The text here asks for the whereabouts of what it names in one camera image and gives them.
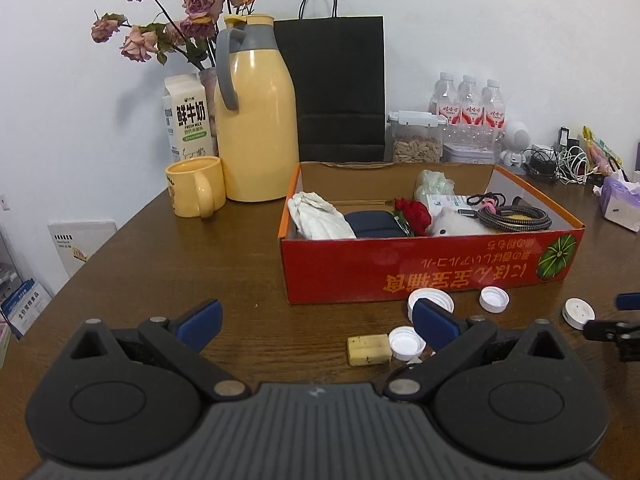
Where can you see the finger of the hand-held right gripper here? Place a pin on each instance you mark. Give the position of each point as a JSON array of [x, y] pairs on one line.
[[629, 301], [612, 332]]

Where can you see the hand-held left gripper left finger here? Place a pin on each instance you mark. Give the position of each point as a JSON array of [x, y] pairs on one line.
[[200, 322]]

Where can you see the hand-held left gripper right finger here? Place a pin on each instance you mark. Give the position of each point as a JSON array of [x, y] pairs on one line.
[[435, 325]]

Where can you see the white plastic bottle cap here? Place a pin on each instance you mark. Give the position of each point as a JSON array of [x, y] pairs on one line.
[[494, 299], [440, 297], [578, 312], [406, 342]]

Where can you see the red cardboard box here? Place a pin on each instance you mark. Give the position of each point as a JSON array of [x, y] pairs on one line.
[[400, 270]]

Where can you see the yellow rectangular block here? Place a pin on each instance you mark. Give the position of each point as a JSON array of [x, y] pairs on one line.
[[369, 350]]

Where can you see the red artificial rose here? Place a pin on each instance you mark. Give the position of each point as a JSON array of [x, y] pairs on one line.
[[417, 215]]

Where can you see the navy blue case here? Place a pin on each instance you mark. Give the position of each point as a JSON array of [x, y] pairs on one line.
[[372, 222]]

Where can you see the white labelled bottle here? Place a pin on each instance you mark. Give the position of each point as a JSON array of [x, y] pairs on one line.
[[447, 202]]

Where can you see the glittery translucent plastic bag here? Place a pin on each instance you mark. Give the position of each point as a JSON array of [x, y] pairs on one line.
[[432, 185]]

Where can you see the white cloth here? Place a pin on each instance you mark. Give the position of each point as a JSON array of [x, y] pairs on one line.
[[320, 217]]

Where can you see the purple tissue pack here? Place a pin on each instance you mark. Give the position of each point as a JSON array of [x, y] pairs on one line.
[[620, 205]]

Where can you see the white plush toy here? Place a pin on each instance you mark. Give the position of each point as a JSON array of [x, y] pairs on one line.
[[455, 225]]

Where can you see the yellow mug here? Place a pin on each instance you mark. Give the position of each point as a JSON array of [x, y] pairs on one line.
[[187, 190]]

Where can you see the yellow round pad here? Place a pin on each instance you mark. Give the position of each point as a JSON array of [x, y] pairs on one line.
[[520, 217]]

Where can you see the white flat carton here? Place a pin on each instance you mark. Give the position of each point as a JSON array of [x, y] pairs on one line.
[[82, 245]]

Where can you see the pink yellow snack packet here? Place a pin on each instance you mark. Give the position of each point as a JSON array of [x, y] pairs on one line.
[[602, 152]]

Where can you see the white printed tin box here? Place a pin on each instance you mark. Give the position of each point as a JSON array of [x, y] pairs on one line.
[[472, 154]]

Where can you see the blue white box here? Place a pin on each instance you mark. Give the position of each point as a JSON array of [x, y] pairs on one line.
[[25, 307]]

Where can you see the black power adapter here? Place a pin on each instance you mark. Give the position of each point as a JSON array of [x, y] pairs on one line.
[[563, 136]]

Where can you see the clear container of nuts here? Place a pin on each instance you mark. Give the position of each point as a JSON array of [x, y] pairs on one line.
[[417, 147]]

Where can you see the white robot speaker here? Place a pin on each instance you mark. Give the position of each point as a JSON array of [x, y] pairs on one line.
[[517, 135]]

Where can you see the white milk carton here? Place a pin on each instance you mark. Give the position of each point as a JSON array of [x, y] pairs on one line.
[[185, 120]]

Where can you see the yellow thermos jug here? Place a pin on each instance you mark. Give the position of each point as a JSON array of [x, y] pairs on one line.
[[255, 125]]

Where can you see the pink glass vase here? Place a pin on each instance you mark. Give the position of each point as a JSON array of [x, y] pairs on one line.
[[207, 110]]

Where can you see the clear water bottle red label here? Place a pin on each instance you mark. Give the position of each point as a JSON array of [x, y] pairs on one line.
[[469, 107], [444, 105], [494, 110]]

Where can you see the black paper bag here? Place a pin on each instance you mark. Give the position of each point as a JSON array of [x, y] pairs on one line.
[[340, 85]]

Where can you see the bunch of dried roses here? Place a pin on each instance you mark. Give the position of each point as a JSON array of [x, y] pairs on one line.
[[200, 2]]

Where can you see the small white wall switch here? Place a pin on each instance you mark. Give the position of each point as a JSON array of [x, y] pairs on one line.
[[4, 201]]

